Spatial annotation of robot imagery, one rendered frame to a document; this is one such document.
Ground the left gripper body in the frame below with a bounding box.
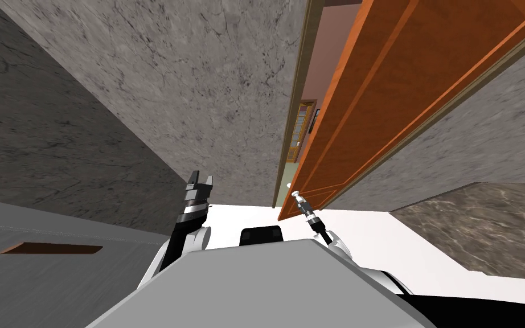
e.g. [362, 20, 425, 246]
[183, 184, 213, 204]

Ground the wooden glazed cabinet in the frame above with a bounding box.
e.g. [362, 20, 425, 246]
[286, 102, 317, 163]

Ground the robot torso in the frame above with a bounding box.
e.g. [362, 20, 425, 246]
[84, 225, 437, 328]

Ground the orange wooden door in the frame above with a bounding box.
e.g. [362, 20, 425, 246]
[278, 0, 525, 222]

